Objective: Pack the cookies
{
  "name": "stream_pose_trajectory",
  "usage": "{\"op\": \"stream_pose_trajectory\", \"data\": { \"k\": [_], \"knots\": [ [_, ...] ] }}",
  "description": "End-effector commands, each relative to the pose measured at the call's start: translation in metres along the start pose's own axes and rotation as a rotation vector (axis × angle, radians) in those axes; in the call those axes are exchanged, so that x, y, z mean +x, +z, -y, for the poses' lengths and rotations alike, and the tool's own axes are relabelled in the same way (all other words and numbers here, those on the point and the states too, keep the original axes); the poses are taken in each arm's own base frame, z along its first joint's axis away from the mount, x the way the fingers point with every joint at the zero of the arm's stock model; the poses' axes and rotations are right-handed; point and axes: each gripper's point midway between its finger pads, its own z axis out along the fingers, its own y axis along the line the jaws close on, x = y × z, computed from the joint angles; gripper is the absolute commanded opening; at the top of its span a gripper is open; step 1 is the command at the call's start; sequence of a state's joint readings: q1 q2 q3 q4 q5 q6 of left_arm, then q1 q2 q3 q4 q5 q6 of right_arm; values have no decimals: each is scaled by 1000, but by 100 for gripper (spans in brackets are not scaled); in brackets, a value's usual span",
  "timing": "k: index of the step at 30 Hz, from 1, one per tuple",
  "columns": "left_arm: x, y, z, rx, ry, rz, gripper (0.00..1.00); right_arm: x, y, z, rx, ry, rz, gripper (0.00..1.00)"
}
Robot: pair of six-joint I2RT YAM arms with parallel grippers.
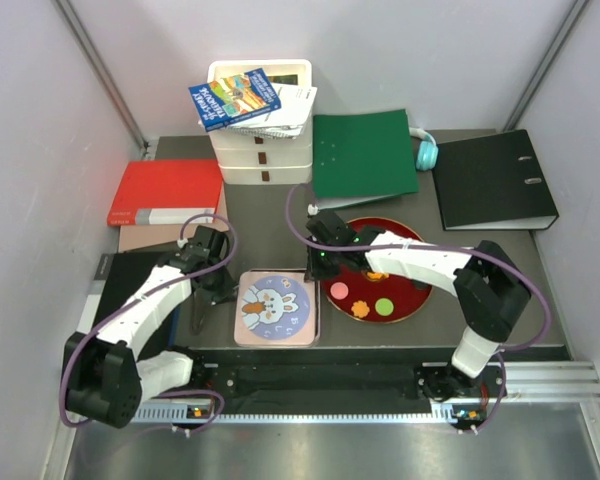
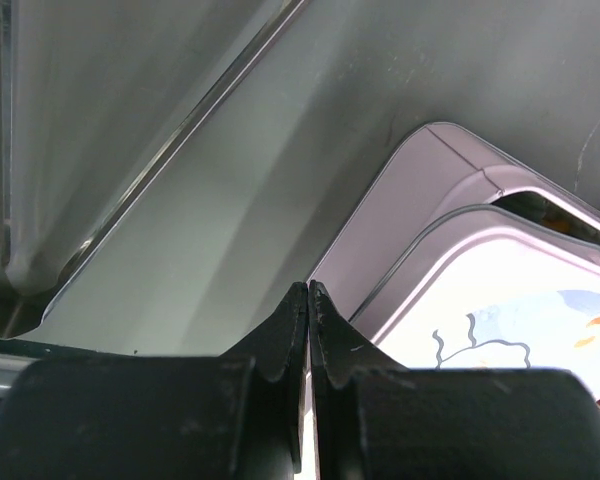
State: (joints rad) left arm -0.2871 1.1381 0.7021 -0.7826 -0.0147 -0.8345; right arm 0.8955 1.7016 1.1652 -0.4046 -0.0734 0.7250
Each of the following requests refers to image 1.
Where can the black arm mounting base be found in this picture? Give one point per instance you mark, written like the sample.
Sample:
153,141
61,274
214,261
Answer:
341,376

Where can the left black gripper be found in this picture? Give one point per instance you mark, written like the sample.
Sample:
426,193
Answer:
225,293

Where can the white slotted cable duct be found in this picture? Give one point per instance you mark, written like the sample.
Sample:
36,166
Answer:
189,413

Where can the green round cookie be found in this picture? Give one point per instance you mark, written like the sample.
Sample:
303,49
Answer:
384,307

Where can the red round tray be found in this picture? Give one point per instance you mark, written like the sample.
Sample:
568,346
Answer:
406,298

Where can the metal tongs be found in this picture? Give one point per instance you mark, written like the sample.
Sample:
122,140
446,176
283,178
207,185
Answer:
199,307

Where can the brown cardboard folder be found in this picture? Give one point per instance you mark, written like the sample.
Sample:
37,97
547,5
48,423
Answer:
141,236

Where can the green binder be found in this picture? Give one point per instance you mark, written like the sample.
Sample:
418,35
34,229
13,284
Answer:
362,158

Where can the white stacked drawer boxes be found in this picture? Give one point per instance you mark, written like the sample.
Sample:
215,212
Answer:
245,160

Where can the white spiral notebook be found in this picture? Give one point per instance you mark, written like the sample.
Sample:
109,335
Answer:
287,122

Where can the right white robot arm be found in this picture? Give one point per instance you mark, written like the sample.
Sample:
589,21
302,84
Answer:
487,285

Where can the silver tin lid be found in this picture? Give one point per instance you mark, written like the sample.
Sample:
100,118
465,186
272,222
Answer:
276,308

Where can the orange flower cookie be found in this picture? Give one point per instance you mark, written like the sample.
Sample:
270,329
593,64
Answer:
360,309

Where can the orange fish cookie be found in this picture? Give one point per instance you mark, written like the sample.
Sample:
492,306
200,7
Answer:
376,276

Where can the aluminium frame rail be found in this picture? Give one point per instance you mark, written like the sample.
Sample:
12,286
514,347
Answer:
552,382

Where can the black lever arch binder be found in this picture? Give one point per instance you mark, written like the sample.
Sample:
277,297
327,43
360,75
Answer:
493,182

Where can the pink round cookie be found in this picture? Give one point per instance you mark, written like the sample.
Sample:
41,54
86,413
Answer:
339,290

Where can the red binder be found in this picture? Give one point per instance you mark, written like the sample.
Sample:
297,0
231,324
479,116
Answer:
166,192

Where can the blue paperback book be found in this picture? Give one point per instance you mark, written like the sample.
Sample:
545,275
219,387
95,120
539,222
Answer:
233,99

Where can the black round cookie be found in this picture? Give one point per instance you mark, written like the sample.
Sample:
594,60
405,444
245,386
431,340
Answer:
419,285

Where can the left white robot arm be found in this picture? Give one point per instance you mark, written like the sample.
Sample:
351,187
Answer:
104,377

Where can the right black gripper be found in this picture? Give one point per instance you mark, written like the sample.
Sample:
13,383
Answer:
315,272

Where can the teal headphones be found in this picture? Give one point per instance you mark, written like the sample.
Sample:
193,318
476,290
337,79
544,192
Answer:
427,154

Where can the black book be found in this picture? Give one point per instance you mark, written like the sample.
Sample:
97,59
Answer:
115,280

